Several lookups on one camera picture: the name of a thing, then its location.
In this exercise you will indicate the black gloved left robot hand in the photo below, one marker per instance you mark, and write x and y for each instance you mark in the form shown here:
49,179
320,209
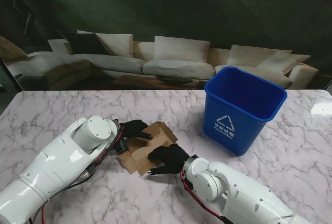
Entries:
135,128

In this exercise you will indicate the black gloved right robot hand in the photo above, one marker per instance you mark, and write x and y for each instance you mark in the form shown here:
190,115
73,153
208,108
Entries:
172,156

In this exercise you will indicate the brown cardboard box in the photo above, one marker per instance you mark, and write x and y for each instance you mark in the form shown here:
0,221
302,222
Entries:
140,151

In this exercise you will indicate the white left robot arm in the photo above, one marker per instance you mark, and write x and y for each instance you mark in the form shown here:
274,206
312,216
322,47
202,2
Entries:
52,169

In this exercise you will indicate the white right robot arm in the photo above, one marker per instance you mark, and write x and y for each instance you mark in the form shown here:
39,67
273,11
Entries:
238,190

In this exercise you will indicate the blue plastic recycling bin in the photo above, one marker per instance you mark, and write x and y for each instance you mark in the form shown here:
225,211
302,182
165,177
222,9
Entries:
233,110

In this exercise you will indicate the wooden coffee table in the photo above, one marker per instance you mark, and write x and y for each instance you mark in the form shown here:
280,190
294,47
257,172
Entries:
140,81

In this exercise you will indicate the dark shallow bowl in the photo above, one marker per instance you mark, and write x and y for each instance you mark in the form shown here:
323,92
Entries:
173,79

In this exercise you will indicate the beige sofa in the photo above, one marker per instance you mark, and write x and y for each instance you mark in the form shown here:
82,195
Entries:
176,66

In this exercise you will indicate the dark sofa cushion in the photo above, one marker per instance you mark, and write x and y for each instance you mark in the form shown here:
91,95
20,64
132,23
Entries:
85,43

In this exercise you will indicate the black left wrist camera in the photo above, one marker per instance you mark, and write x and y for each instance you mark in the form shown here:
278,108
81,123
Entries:
122,146

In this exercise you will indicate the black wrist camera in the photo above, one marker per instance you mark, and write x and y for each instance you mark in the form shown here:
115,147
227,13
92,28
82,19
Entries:
185,184
122,146

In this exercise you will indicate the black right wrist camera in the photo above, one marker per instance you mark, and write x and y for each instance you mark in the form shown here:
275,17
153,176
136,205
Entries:
185,184

